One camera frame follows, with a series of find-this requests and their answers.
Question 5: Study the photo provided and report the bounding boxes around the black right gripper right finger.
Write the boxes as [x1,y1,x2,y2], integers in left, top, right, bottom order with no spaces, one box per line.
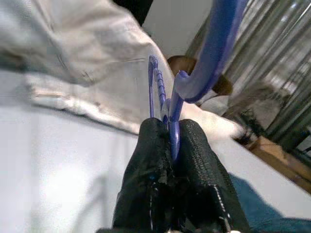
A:
[176,118,251,233]

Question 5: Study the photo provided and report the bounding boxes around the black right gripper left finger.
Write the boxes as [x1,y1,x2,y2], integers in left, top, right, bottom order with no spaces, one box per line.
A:
[113,118,174,233]

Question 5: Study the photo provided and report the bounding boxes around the purple plastic hanger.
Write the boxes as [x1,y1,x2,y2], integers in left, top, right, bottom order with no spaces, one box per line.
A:
[147,0,245,165]

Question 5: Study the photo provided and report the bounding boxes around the beige garment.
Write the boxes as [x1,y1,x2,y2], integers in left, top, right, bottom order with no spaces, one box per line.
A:
[0,0,175,135]

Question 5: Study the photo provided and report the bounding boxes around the white cloth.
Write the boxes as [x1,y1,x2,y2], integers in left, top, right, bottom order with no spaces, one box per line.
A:
[179,94,246,144]

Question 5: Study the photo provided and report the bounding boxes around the brown wooden furniture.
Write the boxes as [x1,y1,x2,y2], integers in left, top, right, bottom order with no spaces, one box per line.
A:
[250,135,311,192]

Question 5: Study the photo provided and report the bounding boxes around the blue denim garment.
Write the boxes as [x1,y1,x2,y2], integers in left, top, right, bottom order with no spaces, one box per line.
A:
[229,174,311,233]

